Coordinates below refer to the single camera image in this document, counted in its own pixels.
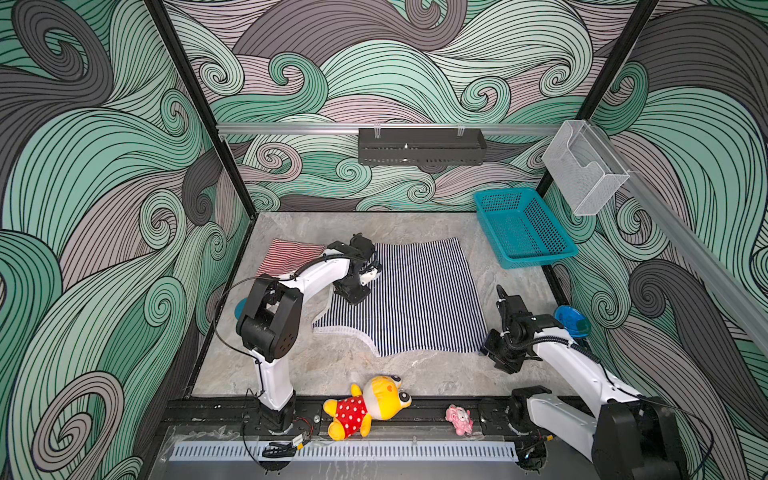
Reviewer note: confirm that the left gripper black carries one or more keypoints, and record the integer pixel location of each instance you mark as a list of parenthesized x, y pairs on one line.
[(353, 299)]

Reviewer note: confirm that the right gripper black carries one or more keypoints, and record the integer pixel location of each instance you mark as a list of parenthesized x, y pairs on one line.
[(505, 365)]

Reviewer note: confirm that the red white striped tank top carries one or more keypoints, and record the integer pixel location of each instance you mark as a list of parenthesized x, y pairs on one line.
[(284, 257)]

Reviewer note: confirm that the blue white striped tank top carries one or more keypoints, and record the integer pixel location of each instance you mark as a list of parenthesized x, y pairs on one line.
[(424, 300)]

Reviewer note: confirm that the teal plastic basket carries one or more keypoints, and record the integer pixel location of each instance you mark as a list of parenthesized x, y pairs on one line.
[(521, 229)]

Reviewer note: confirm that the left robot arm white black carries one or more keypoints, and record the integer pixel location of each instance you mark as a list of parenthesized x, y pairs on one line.
[(269, 321)]

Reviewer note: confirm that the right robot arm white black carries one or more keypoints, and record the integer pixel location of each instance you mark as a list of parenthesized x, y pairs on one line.
[(622, 432)]

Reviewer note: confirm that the small pink plush toy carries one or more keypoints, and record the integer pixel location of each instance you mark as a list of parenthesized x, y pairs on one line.
[(460, 419)]

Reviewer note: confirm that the teal round lid left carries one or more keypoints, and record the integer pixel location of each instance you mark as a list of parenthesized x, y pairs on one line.
[(239, 309)]

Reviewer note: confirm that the yellow plush toy red dress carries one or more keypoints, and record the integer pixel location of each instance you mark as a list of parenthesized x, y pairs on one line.
[(380, 399)]

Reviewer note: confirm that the black perforated metal shelf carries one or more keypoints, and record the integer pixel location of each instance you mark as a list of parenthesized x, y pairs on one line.
[(425, 147)]

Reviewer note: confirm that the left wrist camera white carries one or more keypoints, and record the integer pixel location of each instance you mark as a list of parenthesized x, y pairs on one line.
[(370, 274)]

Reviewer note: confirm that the white slotted cable duct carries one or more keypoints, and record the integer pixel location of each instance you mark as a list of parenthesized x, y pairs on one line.
[(484, 451)]

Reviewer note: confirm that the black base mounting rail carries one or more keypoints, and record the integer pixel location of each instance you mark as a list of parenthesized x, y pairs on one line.
[(490, 415)]

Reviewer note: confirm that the clear plastic wall bin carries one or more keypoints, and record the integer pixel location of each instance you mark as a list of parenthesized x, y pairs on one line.
[(587, 169)]

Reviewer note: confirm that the aluminium rail right wall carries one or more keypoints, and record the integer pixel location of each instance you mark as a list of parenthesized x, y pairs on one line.
[(703, 220)]

